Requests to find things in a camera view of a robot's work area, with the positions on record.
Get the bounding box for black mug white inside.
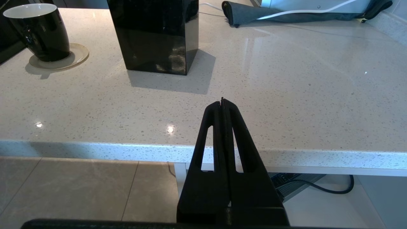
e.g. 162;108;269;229
3;3;71;62

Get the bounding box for black cable under counter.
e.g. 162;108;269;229
293;174;354;194

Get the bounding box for dark power box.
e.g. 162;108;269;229
269;173;326;202

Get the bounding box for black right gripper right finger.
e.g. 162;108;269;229
223;98;290;225

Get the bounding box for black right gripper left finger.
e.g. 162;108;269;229
177;101;230;224

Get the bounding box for translucent round coaster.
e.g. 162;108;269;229
29;43;89;71

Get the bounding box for dark grey cloth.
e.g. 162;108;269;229
222;0;393;28

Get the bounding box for thin white cable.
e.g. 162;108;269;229
199;3;230;18

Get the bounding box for black tissue box white lid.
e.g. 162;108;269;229
107;0;199;76

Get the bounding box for thick white cable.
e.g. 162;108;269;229
256;0;360;20

